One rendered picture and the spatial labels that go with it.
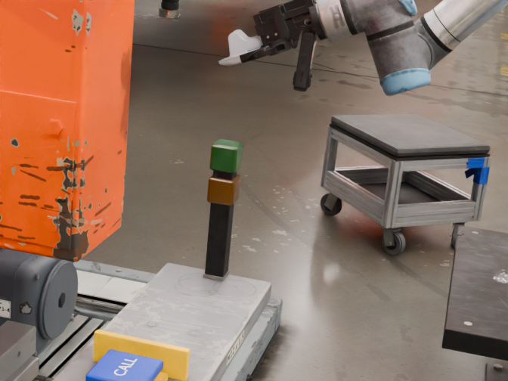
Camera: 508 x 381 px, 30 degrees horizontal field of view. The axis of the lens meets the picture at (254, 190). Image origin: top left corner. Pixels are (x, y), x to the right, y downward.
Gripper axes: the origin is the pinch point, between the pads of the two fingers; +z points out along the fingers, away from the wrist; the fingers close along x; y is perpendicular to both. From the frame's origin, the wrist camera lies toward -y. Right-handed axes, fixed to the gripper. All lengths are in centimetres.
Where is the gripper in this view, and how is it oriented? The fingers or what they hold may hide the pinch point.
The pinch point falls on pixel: (226, 63)
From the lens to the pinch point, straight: 183.5
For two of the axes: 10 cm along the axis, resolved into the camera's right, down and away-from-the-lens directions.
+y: -3.3, -9.2, -2.2
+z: -9.3, 2.8, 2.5
